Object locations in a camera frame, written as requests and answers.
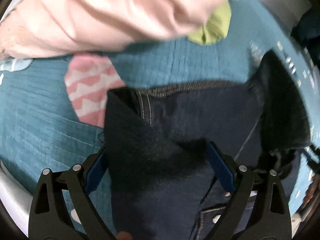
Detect dark blue denim jeans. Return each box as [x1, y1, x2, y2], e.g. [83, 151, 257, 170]
[103, 49, 312, 240]

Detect teal quilted bed mattress cover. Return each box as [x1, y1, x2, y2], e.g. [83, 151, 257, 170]
[1, 0, 319, 239]

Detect navy and yellow puffer jacket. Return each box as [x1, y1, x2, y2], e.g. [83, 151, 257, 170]
[291, 7, 319, 46]

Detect green quilt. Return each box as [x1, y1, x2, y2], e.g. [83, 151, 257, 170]
[188, 0, 232, 46]

